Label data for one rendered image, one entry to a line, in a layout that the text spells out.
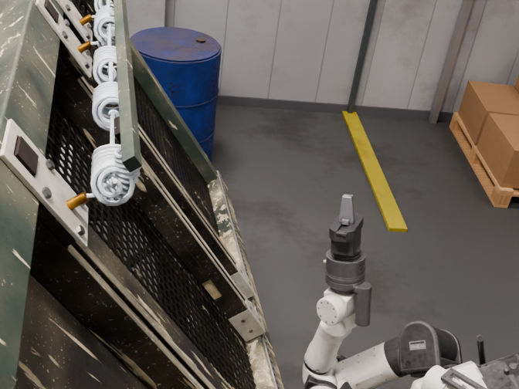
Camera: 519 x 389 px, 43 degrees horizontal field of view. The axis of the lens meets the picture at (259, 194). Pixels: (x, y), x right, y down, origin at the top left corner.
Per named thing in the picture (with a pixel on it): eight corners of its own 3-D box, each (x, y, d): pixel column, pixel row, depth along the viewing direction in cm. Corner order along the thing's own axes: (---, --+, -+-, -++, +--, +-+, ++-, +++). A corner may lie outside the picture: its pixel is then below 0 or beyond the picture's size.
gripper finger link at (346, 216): (354, 196, 141) (354, 223, 143) (340, 194, 142) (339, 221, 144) (353, 198, 140) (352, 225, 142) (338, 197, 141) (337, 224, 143)
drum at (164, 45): (198, 138, 489) (208, 23, 440) (222, 181, 444) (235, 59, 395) (119, 144, 468) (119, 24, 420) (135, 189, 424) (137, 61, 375)
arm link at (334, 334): (353, 275, 154) (335, 315, 162) (329, 288, 148) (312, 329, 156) (374, 292, 151) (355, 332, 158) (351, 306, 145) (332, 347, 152)
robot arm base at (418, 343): (412, 343, 166) (451, 323, 161) (433, 392, 159) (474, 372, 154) (385, 335, 155) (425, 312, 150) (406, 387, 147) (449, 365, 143)
